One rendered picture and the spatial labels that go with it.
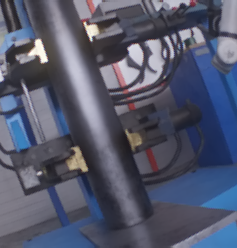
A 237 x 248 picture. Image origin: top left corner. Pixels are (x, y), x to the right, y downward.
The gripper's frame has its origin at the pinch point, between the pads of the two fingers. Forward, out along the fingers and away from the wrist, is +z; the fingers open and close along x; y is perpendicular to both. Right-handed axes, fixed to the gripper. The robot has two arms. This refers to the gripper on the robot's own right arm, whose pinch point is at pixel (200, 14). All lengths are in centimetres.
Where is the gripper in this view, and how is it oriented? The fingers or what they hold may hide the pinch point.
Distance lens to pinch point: 167.7
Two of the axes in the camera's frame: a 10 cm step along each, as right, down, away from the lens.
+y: -9.0, 3.3, -2.9
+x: 1.1, 8.1, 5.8
